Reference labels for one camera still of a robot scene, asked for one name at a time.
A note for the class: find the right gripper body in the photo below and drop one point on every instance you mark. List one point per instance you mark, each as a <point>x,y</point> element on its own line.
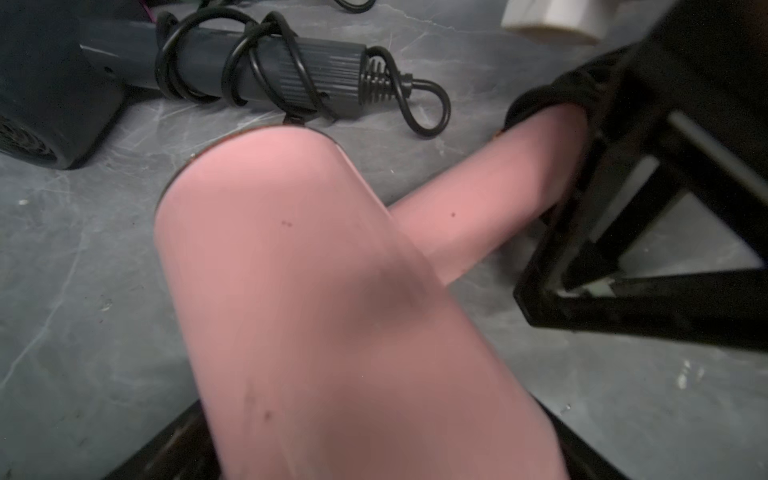
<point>708,61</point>

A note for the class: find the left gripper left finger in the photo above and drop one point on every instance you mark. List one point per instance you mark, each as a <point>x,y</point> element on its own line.
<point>184,449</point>

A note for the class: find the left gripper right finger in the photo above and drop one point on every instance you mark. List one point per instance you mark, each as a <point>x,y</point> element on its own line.
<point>582,461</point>

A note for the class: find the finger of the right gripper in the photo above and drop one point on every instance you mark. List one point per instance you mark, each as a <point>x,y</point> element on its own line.
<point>621,193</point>
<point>723,309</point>

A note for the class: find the pink hair dryer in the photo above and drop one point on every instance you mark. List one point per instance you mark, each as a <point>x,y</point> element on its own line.
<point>318,323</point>

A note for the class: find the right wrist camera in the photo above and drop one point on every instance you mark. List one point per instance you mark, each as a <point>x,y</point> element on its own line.
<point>560,21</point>

